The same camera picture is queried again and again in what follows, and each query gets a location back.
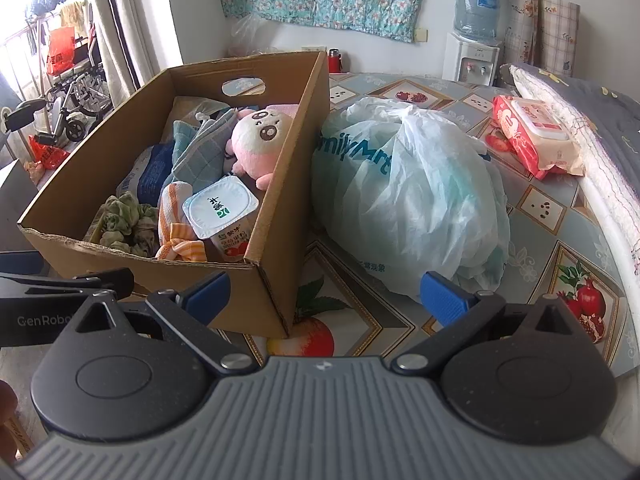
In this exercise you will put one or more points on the brown cardboard box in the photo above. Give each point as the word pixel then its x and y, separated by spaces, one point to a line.
pixel 280 210

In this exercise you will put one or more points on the beige cloth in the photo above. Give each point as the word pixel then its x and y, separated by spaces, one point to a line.
pixel 190 107

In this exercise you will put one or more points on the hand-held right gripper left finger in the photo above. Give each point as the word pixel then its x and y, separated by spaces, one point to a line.
pixel 210 290

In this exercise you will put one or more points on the floral patterned board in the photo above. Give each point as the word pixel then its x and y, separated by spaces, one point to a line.
pixel 522 25

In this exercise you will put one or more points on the pink wet wipes pack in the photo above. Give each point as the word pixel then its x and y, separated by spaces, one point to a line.
pixel 530 130

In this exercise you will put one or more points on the clear plastic bag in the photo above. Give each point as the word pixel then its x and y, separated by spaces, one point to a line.
pixel 250 35

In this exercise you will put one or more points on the yellow hanging cloth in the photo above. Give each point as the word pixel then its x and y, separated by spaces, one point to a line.
pixel 75 17

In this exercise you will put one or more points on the red thermos bottle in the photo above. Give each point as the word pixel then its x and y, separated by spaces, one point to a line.
pixel 335 62

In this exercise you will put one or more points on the red plastic bag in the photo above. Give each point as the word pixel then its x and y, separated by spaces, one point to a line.
pixel 61 52
pixel 50 155

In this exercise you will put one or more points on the blue water bottle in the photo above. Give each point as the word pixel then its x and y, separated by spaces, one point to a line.
pixel 477 10

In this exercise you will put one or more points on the black box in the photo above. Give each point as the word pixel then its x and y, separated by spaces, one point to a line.
pixel 15 200

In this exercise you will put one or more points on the grey blanket with yellow print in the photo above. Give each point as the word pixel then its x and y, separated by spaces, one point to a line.
pixel 615 110

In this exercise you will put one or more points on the green crumpled cloth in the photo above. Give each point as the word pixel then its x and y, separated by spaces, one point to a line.
pixel 120 215

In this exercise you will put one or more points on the light blue towel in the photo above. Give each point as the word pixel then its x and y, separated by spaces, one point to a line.
pixel 200 155

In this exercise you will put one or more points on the orange striped towel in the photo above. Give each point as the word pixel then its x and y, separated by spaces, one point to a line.
pixel 172 210

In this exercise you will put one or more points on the pink plush toy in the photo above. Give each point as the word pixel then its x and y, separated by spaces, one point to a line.
pixel 260 145

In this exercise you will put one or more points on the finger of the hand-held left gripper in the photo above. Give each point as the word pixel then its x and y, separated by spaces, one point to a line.
pixel 110 280

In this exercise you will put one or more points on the beige wall socket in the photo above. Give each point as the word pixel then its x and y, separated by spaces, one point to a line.
pixel 421 35

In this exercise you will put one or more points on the blue and white packet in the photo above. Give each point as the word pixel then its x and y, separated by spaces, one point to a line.
pixel 147 170

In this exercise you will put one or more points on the white plastic bag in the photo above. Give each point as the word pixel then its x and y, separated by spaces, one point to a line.
pixel 400 200

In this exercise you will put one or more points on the grey white curtain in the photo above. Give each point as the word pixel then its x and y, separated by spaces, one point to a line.
pixel 150 10

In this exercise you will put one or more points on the checked patterned board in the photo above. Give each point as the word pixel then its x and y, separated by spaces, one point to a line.
pixel 560 40

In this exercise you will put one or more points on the yogurt cup pack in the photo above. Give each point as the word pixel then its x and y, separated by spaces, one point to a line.
pixel 220 205

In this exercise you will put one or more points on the wheelchair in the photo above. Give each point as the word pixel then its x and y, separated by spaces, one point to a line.
pixel 75 100

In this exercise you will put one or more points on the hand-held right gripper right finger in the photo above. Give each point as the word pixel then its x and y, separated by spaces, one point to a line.
pixel 445 300

